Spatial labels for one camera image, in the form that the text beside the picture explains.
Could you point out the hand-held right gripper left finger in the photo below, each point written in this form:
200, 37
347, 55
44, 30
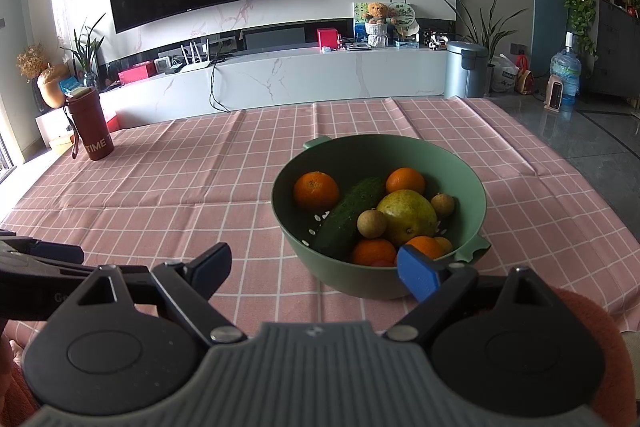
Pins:
212, 262

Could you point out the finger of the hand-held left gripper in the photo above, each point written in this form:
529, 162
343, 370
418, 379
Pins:
55, 253

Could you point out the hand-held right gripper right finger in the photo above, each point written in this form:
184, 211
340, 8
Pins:
420, 274

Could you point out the orange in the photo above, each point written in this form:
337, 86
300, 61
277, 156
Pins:
316, 191
404, 181
427, 246
372, 251

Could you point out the brown longan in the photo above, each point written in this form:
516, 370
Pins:
442, 205
372, 223
445, 244

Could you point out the green colander bowl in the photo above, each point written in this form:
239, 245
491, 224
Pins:
350, 157

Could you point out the yellow-green pear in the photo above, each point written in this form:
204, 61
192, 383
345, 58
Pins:
407, 217

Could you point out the green cucumber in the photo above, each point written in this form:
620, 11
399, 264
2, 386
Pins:
345, 217

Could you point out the red box behind tumbler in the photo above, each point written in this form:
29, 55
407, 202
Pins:
113, 122

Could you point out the beige round vase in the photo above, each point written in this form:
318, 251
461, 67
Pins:
50, 89

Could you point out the blue packet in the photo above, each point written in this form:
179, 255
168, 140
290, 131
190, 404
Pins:
72, 85

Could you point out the dried flower bunch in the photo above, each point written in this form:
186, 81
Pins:
32, 59

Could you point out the white router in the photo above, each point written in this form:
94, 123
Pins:
195, 67

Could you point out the flat red box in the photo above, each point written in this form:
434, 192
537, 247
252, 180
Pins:
136, 73

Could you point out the person's coral fleece clothing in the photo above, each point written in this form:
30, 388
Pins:
605, 357

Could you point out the grey-blue pedal bin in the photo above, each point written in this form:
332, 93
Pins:
465, 77

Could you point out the small white clock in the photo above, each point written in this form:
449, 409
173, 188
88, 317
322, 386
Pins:
162, 64

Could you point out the white marble television cabinet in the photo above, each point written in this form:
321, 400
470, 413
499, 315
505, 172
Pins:
300, 77

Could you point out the green leafy potted plant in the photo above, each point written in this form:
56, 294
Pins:
87, 49

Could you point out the white plastic bag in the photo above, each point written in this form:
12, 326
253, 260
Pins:
504, 76

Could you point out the red bag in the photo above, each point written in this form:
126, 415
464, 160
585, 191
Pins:
525, 81

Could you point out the small beige heater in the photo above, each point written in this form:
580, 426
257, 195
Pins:
555, 93

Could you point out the grey rectangular panel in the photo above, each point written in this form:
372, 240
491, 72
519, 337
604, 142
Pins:
275, 38

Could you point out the small figurines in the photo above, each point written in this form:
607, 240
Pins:
432, 42

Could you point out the blue water jug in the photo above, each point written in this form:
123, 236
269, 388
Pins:
565, 72

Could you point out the small red box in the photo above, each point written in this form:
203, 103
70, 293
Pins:
326, 39

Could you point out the tall green floor plant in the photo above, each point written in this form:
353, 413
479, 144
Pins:
485, 29

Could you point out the round printed fan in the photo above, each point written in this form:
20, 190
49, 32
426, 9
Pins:
402, 14

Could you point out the brown teddy bear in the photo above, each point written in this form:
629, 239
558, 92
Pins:
376, 11

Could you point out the colourful painting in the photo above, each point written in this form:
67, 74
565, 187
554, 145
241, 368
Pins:
357, 14

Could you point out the grey side cabinet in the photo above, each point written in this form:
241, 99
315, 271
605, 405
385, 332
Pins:
615, 52

